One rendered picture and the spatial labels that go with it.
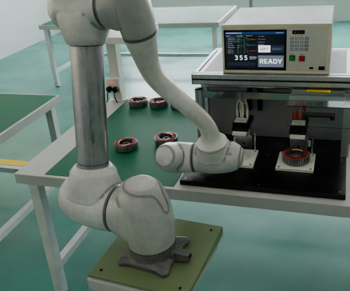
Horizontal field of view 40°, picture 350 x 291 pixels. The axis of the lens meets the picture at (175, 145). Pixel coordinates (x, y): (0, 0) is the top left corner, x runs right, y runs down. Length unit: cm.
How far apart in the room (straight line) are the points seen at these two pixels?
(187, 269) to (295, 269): 127
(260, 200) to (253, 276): 85
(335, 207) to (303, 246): 104
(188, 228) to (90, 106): 54
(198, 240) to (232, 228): 139
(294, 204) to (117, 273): 72
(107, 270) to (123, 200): 26
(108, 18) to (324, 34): 96
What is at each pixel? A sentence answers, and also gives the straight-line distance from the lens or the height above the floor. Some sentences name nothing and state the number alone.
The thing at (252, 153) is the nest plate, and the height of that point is 78.
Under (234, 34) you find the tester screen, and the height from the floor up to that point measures 128.
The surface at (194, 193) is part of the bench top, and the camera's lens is 193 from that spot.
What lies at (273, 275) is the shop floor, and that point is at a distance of 266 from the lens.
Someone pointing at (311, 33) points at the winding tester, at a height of 128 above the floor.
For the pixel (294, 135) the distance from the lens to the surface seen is 205.
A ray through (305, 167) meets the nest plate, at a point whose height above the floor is 78.
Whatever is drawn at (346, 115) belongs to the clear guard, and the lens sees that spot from 184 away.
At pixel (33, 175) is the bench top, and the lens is 225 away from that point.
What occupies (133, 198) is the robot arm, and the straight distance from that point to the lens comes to 140.
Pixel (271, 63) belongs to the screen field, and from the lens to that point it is 205.
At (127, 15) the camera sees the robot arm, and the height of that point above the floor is 151.
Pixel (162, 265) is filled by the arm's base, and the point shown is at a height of 79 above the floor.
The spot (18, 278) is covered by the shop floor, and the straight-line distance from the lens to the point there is 291.
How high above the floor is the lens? 174
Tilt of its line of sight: 25 degrees down
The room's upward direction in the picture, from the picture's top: 5 degrees counter-clockwise
